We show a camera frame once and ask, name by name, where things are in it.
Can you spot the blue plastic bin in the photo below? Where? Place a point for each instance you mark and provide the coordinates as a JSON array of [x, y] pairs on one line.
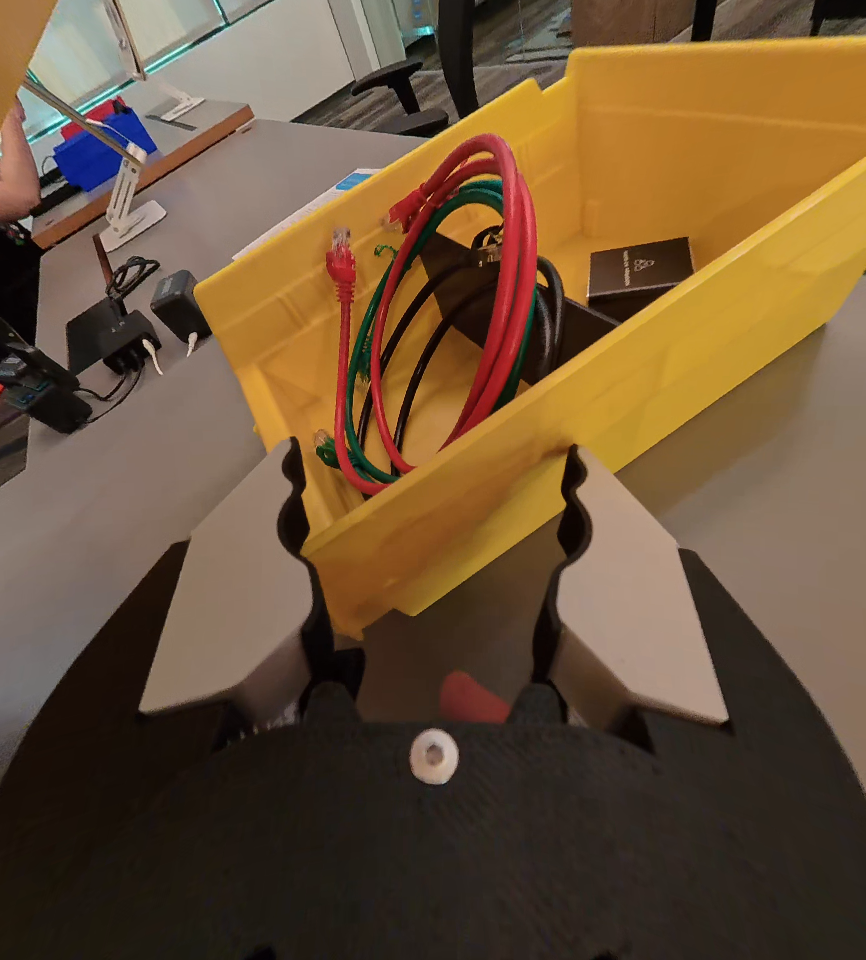
[[102, 161]]

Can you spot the brown flat stick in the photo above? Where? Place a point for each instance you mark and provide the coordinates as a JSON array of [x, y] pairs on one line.
[[102, 262]]

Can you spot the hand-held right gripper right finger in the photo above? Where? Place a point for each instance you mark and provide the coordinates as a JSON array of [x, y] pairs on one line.
[[628, 600]]

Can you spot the white paper sheet blue label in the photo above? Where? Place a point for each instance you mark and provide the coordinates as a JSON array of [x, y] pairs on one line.
[[305, 210]]

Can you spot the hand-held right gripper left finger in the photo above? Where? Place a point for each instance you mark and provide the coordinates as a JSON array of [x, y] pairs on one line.
[[237, 600]]

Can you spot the person's right hand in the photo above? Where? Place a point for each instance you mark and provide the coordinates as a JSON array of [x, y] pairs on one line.
[[470, 701]]

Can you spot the black ethernet adapter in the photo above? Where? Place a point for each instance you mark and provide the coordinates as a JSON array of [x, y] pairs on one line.
[[639, 270]]

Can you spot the black office chair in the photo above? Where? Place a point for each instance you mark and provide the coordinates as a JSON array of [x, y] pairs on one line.
[[388, 75]]

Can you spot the black power adapter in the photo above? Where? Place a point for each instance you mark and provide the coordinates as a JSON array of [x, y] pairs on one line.
[[177, 300]]

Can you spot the white desk lamp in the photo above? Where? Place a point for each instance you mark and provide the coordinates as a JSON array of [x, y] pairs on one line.
[[177, 101]]

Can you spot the red plastic bin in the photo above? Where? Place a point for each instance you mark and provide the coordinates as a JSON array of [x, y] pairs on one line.
[[106, 109]]

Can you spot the black charging hub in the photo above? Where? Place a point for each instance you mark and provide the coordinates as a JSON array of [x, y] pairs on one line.
[[102, 330]]

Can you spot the white tray with glass dish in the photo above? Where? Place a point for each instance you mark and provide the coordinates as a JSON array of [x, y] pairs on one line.
[[132, 225]]

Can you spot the black angled plate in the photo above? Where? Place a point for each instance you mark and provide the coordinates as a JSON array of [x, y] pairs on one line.
[[455, 292]]

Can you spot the brown wooden cabinet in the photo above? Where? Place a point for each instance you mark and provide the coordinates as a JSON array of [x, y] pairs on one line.
[[628, 22]]

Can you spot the black clamp device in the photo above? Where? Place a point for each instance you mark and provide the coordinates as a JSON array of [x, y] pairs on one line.
[[50, 409]]

